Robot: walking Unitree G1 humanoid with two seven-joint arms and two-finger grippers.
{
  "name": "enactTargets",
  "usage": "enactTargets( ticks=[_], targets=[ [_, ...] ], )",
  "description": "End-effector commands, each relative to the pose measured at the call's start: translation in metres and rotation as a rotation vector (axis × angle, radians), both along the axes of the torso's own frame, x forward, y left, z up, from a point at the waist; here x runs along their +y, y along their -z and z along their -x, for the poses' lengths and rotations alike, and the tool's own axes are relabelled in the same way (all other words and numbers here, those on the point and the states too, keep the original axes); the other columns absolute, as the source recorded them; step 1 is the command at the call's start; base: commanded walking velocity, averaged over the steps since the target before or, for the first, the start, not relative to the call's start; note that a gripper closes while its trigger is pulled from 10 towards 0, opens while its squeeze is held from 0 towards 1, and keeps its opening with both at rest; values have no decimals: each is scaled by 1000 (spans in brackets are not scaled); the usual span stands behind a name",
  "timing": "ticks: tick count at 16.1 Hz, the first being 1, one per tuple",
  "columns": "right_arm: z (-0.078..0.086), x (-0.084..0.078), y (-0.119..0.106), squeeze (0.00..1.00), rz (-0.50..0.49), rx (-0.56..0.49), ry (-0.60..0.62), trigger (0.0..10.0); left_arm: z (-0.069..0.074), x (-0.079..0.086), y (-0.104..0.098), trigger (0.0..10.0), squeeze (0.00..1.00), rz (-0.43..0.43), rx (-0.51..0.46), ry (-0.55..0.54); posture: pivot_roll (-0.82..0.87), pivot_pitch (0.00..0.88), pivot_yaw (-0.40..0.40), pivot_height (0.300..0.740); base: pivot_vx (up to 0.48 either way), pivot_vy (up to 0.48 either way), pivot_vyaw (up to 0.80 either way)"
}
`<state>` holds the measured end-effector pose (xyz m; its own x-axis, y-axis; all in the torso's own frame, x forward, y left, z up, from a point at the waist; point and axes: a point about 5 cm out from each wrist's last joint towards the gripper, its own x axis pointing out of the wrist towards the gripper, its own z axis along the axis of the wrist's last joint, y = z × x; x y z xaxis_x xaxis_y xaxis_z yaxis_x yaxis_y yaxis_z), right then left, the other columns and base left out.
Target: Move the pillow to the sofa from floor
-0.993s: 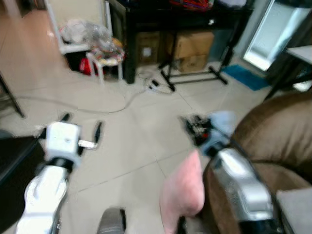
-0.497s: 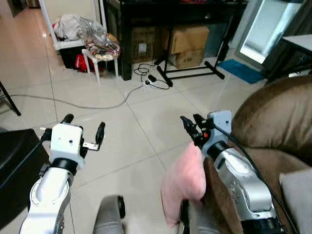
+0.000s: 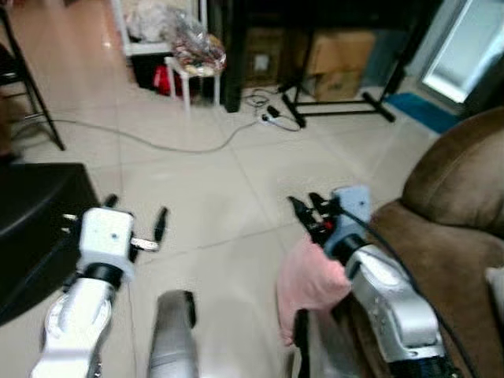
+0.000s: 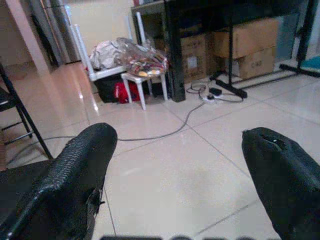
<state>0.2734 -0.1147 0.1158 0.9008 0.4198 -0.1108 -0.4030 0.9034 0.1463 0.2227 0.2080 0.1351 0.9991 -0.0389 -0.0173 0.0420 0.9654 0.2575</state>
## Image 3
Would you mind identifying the grey floor cable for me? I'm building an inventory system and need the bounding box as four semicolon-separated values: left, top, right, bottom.
11;117;264;155

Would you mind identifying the grey pillow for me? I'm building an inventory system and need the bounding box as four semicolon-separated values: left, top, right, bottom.
484;266;504;320

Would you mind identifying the black chair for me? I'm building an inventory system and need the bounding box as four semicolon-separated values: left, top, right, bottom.
0;6;67;152

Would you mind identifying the silver left robot leg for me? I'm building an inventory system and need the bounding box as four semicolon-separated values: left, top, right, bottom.
147;289;198;378

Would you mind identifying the blue floor mat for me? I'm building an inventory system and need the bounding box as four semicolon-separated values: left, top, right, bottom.
384;91;463;135

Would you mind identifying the clear plastic bag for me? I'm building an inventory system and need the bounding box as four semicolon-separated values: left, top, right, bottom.
168;9;228;78

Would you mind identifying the silver robot leg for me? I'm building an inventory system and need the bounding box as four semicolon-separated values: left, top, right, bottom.
147;289;198;378
293;307;365;378

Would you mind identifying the white shelf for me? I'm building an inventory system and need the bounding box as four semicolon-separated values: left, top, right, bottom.
109;0;210;58

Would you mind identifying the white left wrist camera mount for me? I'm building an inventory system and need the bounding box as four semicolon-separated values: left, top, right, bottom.
78;207;137;281

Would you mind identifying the white power strip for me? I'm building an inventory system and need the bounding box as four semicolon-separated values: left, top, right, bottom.
259;110;305;132

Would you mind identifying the silver right robot leg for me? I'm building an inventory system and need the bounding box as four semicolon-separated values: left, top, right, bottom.
293;307;365;378

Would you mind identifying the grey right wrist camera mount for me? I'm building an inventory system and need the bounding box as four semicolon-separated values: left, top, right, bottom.
326;185;373;246

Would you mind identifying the black low table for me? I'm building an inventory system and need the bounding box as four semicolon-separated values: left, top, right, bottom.
0;162;101;325

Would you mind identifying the white framed glass door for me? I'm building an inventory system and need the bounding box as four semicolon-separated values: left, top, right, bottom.
420;0;504;105

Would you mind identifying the brown sofa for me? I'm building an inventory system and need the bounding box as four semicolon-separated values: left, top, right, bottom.
335;106;504;378

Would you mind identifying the large cardboard box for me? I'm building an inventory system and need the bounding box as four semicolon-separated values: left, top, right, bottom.
304;30;378;103

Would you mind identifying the black desk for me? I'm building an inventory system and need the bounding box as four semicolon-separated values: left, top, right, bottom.
206;0;443;116

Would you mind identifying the black metal floor stand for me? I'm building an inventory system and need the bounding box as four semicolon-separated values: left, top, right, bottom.
278;74;398;130

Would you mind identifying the white stool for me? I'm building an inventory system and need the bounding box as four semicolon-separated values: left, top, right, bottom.
163;55;226;113

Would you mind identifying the pink pillow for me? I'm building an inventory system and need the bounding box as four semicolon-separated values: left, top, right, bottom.
275;236;352;348

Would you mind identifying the dark cardboard box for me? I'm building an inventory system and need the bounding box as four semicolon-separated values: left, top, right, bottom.
243;28;287;86

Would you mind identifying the red bag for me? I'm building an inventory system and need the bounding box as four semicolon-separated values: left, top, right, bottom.
152;64;187;98

